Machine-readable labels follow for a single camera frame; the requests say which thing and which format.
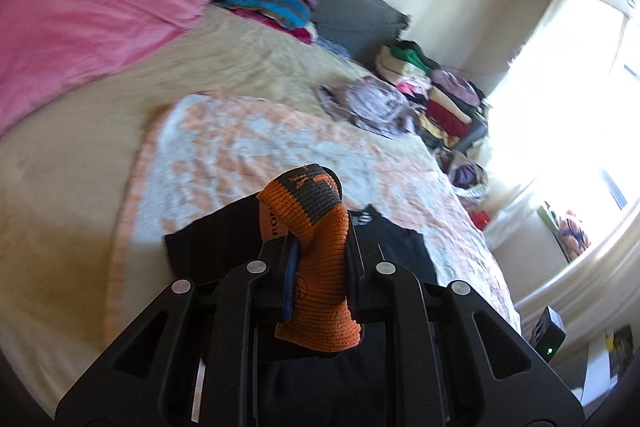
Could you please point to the colourful printed picture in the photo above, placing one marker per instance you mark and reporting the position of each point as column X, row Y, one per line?
column 567, row 229

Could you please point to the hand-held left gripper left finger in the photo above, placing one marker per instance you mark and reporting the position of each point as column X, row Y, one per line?
column 289, row 279

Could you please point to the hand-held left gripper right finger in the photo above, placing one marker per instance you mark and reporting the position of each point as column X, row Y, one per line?
column 354, row 277

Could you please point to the window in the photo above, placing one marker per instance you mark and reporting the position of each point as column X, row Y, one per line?
column 575, row 107

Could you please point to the purple clothes heap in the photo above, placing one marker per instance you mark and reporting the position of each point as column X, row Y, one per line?
column 467, row 174

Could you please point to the pink blanket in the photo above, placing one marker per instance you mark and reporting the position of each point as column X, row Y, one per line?
column 75, row 12

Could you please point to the black box with green light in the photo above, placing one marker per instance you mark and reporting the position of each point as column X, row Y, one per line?
column 549, row 333

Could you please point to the blue patterned cloth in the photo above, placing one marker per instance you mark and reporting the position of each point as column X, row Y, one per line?
column 334, row 47

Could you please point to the orange and grey knit sock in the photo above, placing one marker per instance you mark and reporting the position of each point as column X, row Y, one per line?
column 320, row 247

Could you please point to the stack of striped folded clothes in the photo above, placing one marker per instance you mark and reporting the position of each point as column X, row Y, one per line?
column 280, row 7

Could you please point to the red box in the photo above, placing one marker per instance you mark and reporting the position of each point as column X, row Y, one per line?
column 483, row 219

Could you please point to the black garment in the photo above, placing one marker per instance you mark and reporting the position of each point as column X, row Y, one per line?
column 215, row 237

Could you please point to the lilac crumpled garment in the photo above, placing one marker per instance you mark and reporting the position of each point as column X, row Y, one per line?
column 370, row 104

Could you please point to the pile of folded clothes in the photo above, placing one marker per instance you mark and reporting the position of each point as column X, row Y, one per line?
column 435, row 92

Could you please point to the orange and white tufted blanket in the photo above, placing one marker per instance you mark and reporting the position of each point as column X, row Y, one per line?
column 260, row 142

